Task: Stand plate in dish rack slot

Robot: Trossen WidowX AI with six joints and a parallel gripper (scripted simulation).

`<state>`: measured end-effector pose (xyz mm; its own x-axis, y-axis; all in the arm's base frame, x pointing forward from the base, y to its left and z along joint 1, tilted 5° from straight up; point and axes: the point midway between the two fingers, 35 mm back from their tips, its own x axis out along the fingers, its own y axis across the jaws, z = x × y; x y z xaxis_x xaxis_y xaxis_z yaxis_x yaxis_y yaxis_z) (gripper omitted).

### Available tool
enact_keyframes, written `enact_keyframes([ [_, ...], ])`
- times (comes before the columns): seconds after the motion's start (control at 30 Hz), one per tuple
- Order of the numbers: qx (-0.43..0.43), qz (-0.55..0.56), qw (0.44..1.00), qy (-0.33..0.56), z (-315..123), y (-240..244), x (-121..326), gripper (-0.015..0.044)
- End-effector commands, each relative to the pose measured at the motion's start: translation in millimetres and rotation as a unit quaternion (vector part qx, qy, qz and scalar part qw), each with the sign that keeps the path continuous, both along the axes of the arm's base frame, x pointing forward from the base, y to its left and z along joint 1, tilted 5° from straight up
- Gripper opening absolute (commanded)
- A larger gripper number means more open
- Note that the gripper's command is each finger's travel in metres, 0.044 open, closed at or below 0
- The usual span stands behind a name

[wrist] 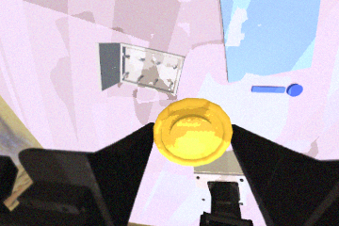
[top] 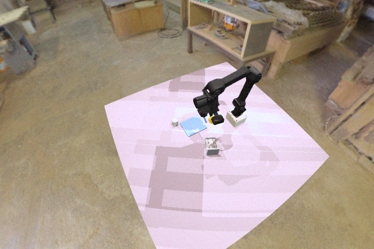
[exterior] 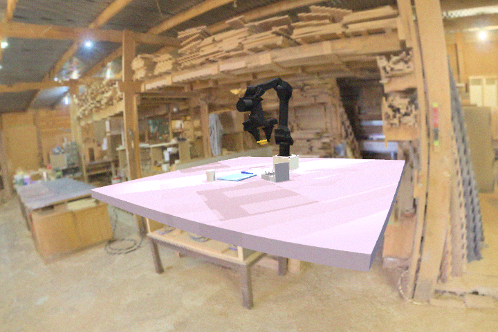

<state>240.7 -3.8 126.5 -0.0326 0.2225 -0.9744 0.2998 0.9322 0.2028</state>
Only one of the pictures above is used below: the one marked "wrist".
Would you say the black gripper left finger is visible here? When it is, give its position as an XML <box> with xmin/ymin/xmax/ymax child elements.
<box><xmin>18</xmin><ymin>122</ymin><xmax>154</xmax><ymax>226</ymax></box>

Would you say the light blue flat mat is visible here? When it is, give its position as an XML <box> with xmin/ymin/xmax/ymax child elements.
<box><xmin>219</xmin><ymin>0</ymin><xmax>321</xmax><ymax>83</ymax></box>

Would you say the white dish rack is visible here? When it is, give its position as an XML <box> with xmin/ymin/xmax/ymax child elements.
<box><xmin>95</xmin><ymin>42</ymin><xmax>186</xmax><ymax>96</ymax></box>

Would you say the yellow plate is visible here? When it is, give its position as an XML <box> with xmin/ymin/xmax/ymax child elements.
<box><xmin>153</xmin><ymin>98</ymin><xmax>233</xmax><ymax>166</ymax></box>

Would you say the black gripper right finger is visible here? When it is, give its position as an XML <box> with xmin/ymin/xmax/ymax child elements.
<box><xmin>231</xmin><ymin>124</ymin><xmax>339</xmax><ymax>226</ymax></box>

